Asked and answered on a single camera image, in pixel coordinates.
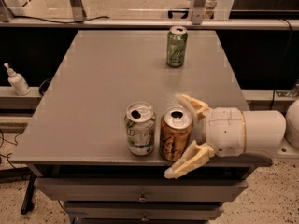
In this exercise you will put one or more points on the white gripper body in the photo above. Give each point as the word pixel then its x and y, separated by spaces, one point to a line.
pixel 224 131

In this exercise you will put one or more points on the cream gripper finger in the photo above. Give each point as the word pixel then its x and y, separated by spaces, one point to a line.
pixel 197 108
pixel 194 157

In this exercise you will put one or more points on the orange soda can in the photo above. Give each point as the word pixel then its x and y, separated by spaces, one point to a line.
pixel 176 129

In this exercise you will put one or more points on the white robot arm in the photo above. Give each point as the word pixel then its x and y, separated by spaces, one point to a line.
pixel 267 131

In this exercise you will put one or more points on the white green 7up can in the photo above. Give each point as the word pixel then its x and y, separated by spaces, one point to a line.
pixel 140 121

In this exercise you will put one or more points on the green soda can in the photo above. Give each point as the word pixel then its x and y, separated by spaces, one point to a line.
pixel 176 46

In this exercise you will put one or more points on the grey table with drawers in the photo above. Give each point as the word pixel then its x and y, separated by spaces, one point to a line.
pixel 78 130

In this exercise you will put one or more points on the upper grey drawer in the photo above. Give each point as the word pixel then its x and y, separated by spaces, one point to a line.
pixel 140 190

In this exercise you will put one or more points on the grey drawer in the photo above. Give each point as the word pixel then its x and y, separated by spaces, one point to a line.
pixel 144 211
pixel 140 190

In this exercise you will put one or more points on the lower grey drawer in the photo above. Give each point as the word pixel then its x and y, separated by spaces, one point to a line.
pixel 144 211

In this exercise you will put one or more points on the black table leg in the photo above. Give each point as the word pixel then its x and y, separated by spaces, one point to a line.
pixel 27 204

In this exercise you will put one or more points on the white pump bottle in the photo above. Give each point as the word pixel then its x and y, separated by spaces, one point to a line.
pixel 17 81

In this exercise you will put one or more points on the right metal bracket post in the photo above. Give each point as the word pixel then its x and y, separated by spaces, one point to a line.
pixel 197 11

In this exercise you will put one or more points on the metal bracket post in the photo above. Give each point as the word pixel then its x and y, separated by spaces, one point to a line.
pixel 197 11
pixel 78 11

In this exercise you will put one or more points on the left metal bracket post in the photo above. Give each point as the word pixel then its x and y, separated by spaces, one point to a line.
pixel 78 11

